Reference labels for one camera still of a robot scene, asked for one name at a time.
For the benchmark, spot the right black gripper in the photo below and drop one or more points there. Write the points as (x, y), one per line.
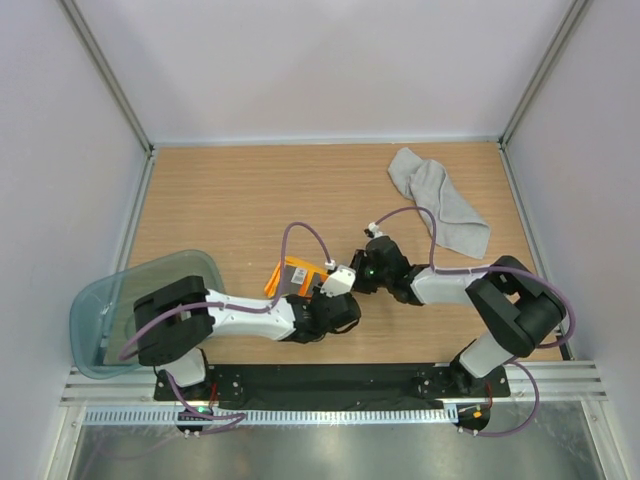
(362, 256)

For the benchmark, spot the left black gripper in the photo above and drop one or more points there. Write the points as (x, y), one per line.
(317, 296)

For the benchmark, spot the orange grey patterned towel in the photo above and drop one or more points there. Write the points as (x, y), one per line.
(300, 278)

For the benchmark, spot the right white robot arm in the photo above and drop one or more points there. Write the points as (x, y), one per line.
(518, 308)

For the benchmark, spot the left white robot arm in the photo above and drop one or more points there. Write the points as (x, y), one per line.
(171, 323)

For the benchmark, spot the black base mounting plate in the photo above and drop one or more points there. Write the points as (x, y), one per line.
(342, 387)

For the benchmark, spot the blue translucent plastic tray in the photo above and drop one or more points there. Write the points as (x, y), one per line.
(101, 318)

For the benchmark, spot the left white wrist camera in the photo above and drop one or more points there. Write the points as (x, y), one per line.
(339, 282)

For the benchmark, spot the white slotted cable duct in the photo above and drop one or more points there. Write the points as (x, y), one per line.
(168, 415)

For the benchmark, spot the aluminium rail front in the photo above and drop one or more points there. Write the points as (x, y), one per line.
(556, 381)

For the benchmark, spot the left aluminium frame post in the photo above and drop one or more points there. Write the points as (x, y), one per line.
(88, 41)

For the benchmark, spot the aluminium frame post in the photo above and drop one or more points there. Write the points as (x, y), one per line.
(88, 41)
(570, 21)

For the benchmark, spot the right aluminium frame post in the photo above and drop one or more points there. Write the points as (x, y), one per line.
(570, 21)

